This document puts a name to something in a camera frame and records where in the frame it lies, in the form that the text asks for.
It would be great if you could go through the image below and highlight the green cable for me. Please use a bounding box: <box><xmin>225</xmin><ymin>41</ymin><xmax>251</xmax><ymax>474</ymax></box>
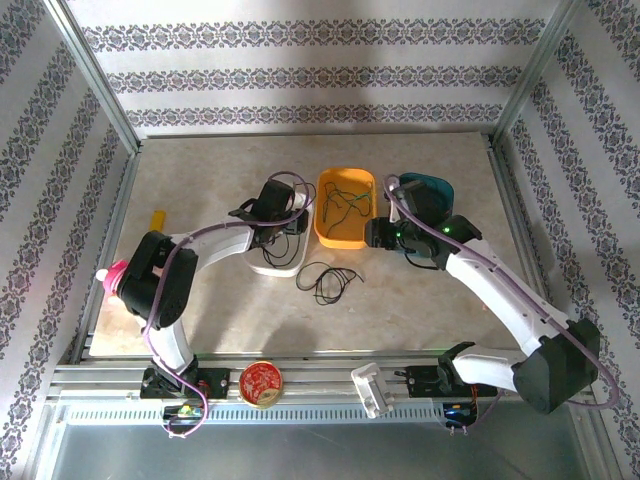
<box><xmin>349</xmin><ymin>188</ymin><xmax>375</xmax><ymax>215</ymax></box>

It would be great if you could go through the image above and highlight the pink plush toy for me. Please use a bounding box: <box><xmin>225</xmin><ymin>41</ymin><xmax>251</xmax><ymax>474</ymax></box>
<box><xmin>95</xmin><ymin>258</ymin><xmax>132</xmax><ymax>306</ymax></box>

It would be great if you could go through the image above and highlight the teal plastic bin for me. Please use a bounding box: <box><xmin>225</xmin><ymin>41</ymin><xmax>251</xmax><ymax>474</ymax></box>
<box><xmin>384</xmin><ymin>172</ymin><xmax>456</xmax><ymax>257</ymax></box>

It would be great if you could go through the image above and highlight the slotted metal strip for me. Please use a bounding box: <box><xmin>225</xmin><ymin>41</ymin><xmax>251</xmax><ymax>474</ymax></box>
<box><xmin>62</xmin><ymin>403</ymin><xmax>449</xmax><ymax>426</ymax></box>

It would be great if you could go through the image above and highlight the orange plastic bin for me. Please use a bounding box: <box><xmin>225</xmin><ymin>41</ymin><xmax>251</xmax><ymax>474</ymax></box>
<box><xmin>313</xmin><ymin>168</ymin><xmax>379</xmax><ymax>250</ymax></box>

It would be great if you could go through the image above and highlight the aluminium frame post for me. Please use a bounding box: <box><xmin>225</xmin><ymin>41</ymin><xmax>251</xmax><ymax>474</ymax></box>
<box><xmin>494</xmin><ymin>0</ymin><xmax>586</xmax><ymax>136</ymax></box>
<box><xmin>42</xmin><ymin>0</ymin><xmax>141</xmax><ymax>156</ymax></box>

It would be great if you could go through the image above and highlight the white plastic bin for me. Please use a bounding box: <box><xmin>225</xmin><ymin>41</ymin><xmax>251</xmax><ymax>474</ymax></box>
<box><xmin>247</xmin><ymin>184</ymin><xmax>315</xmax><ymax>279</ymax></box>

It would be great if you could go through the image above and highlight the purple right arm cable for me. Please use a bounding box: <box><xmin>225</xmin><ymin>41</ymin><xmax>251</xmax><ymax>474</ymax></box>
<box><xmin>382</xmin><ymin>173</ymin><xmax>621</xmax><ymax>434</ymax></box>

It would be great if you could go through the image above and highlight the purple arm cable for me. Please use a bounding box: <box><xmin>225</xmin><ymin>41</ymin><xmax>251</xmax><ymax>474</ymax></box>
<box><xmin>382</xmin><ymin>173</ymin><xmax>621</xmax><ymax>434</ymax></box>
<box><xmin>142</xmin><ymin>170</ymin><xmax>317</xmax><ymax>440</ymax></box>

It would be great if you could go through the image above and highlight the aluminium table side rail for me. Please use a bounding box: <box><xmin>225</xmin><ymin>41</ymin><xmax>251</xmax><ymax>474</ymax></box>
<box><xmin>487</xmin><ymin>134</ymin><xmax>589</xmax><ymax>364</ymax></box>
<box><xmin>59</xmin><ymin>149</ymin><xmax>144</xmax><ymax>364</ymax></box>

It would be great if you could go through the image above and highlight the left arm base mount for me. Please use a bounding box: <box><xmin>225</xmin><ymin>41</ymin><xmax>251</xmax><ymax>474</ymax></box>
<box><xmin>139</xmin><ymin>367</ymin><xmax>231</xmax><ymax>401</ymax></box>

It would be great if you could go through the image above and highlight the red round tin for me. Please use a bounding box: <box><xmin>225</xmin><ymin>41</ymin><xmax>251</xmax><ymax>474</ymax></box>
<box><xmin>238</xmin><ymin>360</ymin><xmax>284</xmax><ymax>410</ymax></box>

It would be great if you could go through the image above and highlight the white plastic bracket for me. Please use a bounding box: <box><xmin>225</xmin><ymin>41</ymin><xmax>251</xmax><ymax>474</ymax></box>
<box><xmin>350</xmin><ymin>363</ymin><xmax>396</xmax><ymax>420</ymax></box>

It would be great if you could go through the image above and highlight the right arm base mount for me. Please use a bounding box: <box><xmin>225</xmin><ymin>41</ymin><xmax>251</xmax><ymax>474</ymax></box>
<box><xmin>394</xmin><ymin>364</ymin><xmax>501</xmax><ymax>399</ymax></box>

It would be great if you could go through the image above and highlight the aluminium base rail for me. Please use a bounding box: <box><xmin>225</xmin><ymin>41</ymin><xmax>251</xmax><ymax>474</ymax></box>
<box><xmin>47</xmin><ymin>349</ymin><xmax>596</xmax><ymax>401</ymax></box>

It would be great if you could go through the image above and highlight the black cable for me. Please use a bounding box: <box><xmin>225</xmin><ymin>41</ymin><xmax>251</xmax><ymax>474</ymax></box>
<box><xmin>260</xmin><ymin>232</ymin><xmax>304</xmax><ymax>270</ymax></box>
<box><xmin>319</xmin><ymin>180</ymin><xmax>375</xmax><ymax>240</ymax></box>
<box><xmin>295</xmin><ymin>262</ymin><xmax>365</xmax><ymax>307</ymax></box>

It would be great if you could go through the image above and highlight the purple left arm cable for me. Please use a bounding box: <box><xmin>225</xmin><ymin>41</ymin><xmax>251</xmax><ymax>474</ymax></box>
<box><xmin>142</xmin><ymin>170</ymin><xmax>317</xmax><ymax>440</ymax></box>

